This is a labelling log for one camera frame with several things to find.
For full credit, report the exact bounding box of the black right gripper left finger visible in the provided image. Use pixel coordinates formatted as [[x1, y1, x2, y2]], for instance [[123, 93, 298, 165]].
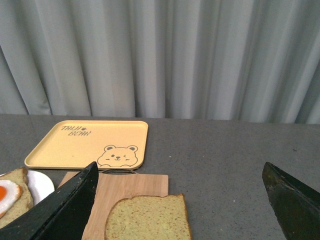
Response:
[[0, 162, 99, 240]]

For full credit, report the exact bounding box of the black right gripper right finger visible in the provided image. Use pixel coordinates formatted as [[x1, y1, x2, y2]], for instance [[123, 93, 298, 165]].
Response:
[[262, 162, 320, 240]]

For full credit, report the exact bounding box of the white round plate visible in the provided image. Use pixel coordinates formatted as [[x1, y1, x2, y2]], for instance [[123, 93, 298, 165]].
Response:
[[0, 170, 56, 207]]

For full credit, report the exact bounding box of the bread slice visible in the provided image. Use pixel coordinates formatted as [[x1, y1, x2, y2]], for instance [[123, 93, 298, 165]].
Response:
[[104, 193, 192, 240], [0, 167, 34, 228]]

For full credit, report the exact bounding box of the fried egg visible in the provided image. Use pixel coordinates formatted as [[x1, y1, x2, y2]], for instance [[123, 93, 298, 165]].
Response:
[[0, 180, 23, 218]]

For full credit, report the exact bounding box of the yellow bear tray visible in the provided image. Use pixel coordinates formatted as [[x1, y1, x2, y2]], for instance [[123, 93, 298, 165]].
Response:
[[24, 120, 149, 170]]

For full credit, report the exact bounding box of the grey curtain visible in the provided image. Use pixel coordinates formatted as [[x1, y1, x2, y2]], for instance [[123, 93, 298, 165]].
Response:
[[0, 0, 320, 124]]

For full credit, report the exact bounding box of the metal cutting board handle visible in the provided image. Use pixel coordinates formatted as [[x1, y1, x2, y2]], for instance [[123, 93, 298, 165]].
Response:
[[101, 169, 137, 175]]

